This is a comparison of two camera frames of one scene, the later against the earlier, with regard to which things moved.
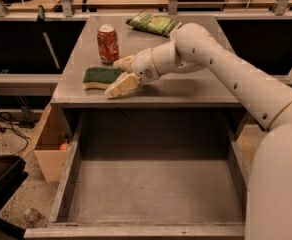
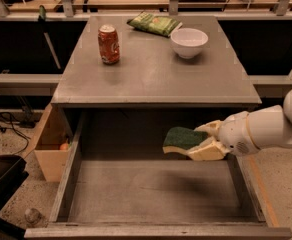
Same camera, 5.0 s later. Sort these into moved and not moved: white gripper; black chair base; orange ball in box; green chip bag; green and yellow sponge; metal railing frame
Moved: white gripper; green and yellow sponge
Not moved: black chair base; green chip bag; metal railing frame; orange ball in box
